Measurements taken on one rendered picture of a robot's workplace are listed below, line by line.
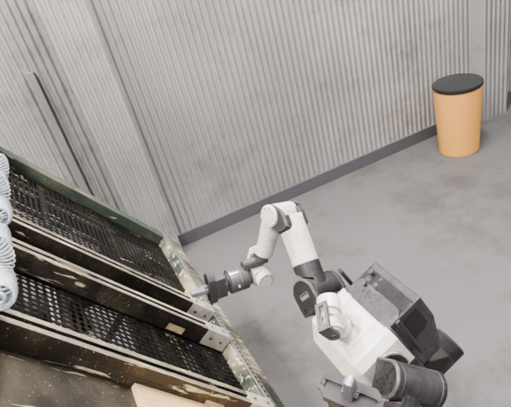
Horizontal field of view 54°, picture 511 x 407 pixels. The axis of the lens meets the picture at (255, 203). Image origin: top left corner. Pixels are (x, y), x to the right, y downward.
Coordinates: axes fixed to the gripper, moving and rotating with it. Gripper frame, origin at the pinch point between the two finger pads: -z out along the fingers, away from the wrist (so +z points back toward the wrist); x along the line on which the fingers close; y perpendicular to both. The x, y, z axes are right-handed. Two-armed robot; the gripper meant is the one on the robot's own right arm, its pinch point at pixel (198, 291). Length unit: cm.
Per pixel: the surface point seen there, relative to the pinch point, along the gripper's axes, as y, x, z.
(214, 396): 29.2, -17.9, -7.8
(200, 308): -30.6, -32.2, 7.0
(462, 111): -166, -36, 293
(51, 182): -109, 9, -37
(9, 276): 35, 47, -49
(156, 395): 32.2, -5.1, -25.1
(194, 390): 29.2, -12.4, -13.5
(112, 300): -11.8, -0.5, -28.0
